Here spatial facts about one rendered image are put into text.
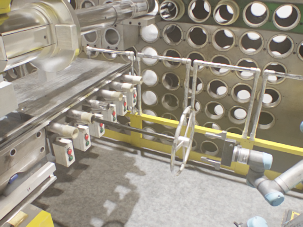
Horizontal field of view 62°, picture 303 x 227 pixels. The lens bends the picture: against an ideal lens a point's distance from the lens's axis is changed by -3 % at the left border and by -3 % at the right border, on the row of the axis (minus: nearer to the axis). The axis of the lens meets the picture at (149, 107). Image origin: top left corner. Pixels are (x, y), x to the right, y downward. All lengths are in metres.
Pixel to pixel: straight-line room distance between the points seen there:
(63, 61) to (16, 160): 0.60
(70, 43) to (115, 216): 1.44
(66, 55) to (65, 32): 0.13
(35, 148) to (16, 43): 0.72
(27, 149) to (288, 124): 2.64
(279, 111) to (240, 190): 1.11
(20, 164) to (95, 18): 0.88
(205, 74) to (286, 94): 0.89
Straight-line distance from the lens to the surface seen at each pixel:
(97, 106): 1.74
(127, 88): 1.98
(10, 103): 1.34
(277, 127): 3.24
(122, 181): 2.41
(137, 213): 2.16
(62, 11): 1.17
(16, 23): 1.09
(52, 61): 1.28
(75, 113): 1.66
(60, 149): 1.61
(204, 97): 3.18
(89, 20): 1.44
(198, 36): 3.60
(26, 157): 1.57
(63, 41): 1.15
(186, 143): 1.37
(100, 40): 3.06
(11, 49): 1.06
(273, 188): 1.33
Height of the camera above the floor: 1.66
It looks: 28 degrees down
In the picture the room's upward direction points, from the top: straight up
